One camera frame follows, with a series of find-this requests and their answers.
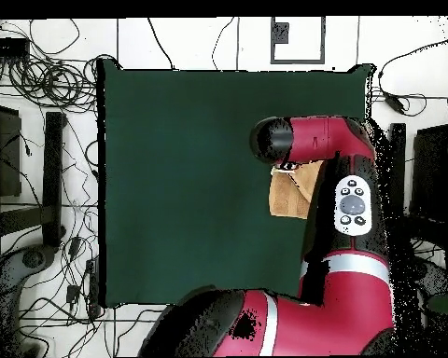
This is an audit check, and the coiled black cable bundle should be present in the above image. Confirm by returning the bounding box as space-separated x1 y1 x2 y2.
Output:
7 53 100 113

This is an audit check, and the narrow black power strip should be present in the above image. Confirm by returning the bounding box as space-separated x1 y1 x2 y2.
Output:
84 255 103 319

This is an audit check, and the orange terry towel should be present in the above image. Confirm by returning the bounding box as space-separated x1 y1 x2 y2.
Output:
268 159 324 220

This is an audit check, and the grey square frame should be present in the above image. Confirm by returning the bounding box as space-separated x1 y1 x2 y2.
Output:
270 16 327 65

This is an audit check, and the black rectangular box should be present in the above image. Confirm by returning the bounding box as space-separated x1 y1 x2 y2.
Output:
0 36 31 58

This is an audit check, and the black power adapter with cable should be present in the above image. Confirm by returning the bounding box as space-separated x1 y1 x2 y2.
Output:
376 31 448 117

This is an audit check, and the black floor cable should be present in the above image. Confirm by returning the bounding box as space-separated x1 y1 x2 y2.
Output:
211 17 235 71
147 17 177 71

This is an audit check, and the dark green table cloth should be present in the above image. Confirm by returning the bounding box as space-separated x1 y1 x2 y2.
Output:
96 59 376 310

